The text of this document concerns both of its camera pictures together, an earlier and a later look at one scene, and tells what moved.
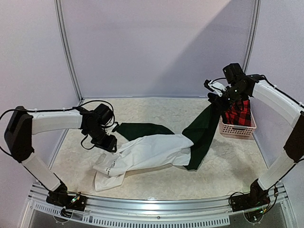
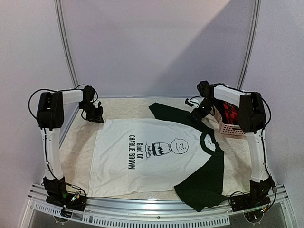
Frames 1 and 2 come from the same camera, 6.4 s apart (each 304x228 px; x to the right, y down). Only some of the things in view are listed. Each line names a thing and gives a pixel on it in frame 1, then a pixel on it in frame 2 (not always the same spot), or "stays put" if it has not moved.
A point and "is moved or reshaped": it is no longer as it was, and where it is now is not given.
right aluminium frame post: [255, 24] stays put
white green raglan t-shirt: [145, 146] is moved or reshaped
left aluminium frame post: [61, 25] stays put
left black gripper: [109, 145] → [97, 118]
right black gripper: [220, 98] → [198, 113]
